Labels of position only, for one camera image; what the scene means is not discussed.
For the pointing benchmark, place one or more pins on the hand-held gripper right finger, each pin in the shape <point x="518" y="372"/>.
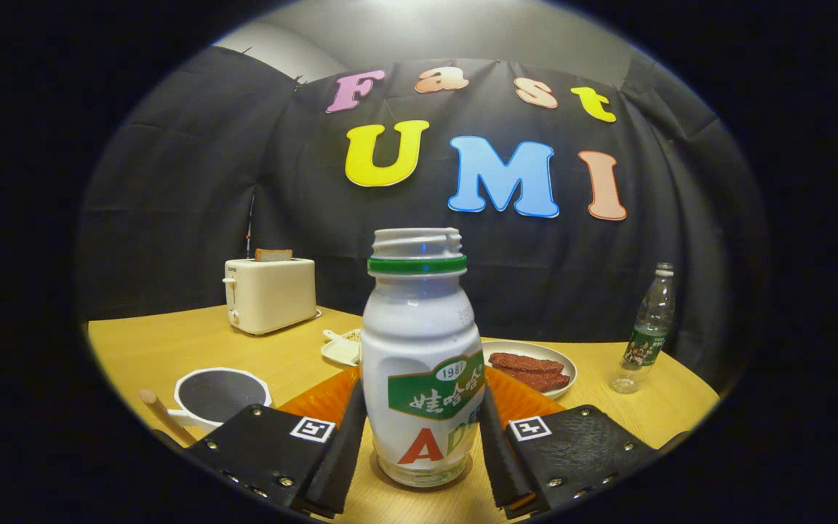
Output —
<point x="499" y="466"/>

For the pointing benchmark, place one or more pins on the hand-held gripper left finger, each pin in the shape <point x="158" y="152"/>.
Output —
<point x="335" y="473"/>

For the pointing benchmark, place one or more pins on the white juice bottle green label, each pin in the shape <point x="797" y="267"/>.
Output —
<point x="419" y="320"/>

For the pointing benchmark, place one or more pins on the clear plastic water bottle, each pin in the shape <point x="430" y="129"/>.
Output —
<point x="648" y="327"/>

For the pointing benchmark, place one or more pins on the red meat strip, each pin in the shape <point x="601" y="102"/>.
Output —
<point x="543" y="381"/>
<point x="524" y="362"/>

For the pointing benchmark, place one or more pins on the white divided bean dish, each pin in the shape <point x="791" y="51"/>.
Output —
<point x="342" y="351"/>

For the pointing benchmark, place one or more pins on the white round plate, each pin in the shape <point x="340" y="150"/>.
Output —
<point x="535" y="348"/>

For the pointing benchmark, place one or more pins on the cream toaster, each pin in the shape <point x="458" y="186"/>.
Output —
<point x="273" y="295"/>

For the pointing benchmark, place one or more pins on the wooden table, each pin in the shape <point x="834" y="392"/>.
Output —
<point x="172" y="342"/>

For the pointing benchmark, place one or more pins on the bread slice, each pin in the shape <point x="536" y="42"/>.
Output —
<point x="273" y="255"/>

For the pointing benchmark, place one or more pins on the black backdrop cloth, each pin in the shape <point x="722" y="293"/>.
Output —
<point x="172" y="182"/>

